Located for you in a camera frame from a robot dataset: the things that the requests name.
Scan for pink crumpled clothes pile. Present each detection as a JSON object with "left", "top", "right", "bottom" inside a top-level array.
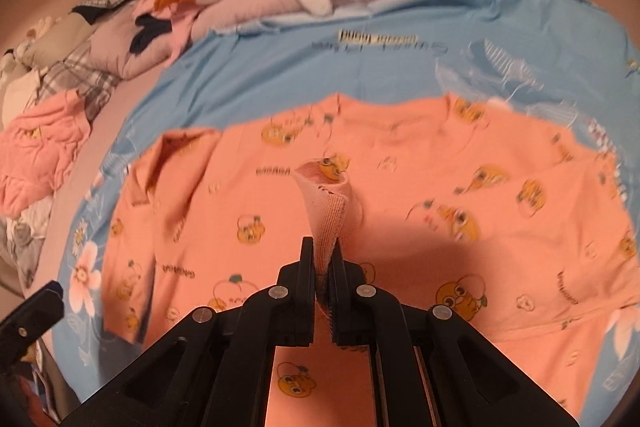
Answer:
[{"left": 1, "top": 90, "right": 91, "bottom": 219}]

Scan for dark navy garment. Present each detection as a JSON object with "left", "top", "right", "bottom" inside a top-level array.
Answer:
[{"left": 129, "top": 13, "right": 172, "bottom": 55}]

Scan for small plush toys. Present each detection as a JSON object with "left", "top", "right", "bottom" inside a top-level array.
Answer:
[{"left": 1, "top": 16, "right": 56, "bottom": 75}]

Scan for plaid grey pillow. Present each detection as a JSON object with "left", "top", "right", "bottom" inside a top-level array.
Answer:
[{"left": 35, "top": 40, "right": 120, "bottom": 124}]

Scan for white grey clothes heap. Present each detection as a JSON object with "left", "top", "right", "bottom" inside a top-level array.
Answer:
[{"left": 1, "top": 196, "right": 53, "bottom": 289}]

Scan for blue floral quilt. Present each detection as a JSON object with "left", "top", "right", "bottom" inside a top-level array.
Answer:
[{"left": 52, "top": 0, "right": 639, "bottom": 426}]

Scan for beige pillow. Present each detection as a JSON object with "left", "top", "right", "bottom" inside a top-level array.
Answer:
[{"left": 21, "top": 12, "right": 94, "bottom": 69}]

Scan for pink garment on pillow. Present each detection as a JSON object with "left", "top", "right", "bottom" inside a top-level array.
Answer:
[{"left": 131, "top": 0, "right": 202, "bottom": 66}]

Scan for white folded cloth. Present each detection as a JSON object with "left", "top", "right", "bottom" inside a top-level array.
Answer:
[{"left": 1, "top": 68, "right": 41, "bottom": 129}]

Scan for orange cartoon print shirt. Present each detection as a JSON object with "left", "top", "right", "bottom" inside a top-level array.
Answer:
[{"left": 102, "top": 93, "right": 639, "bottom": 414}]

